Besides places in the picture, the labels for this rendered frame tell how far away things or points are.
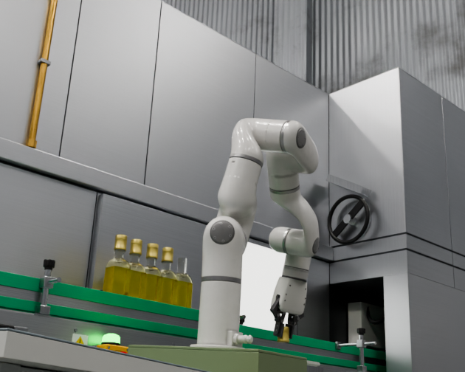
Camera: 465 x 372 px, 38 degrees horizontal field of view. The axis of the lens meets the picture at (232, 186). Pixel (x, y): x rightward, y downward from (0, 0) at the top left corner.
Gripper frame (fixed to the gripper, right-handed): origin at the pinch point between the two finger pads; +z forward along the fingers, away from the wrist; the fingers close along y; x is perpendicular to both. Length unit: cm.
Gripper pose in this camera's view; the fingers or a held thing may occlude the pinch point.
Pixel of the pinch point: (283, 330)
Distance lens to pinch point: 199.8
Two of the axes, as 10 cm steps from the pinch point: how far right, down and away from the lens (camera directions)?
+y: -7.3, -2.5, -6.4
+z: -2.1, 9.7, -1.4
